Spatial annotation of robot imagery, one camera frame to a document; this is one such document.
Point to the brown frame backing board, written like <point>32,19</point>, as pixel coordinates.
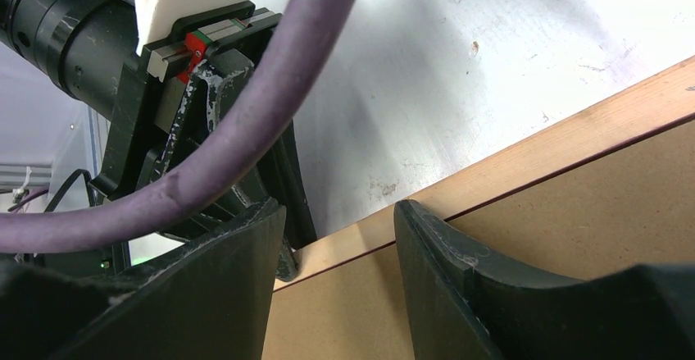
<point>632,206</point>

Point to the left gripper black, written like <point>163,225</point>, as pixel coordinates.
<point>174,94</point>

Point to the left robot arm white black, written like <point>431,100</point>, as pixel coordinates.
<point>81,46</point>

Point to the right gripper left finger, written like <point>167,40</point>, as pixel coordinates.
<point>207,299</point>

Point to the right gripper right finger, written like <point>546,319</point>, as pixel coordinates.
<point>467,301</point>

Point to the light wooden picture frame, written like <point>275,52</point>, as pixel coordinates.
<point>652,104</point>

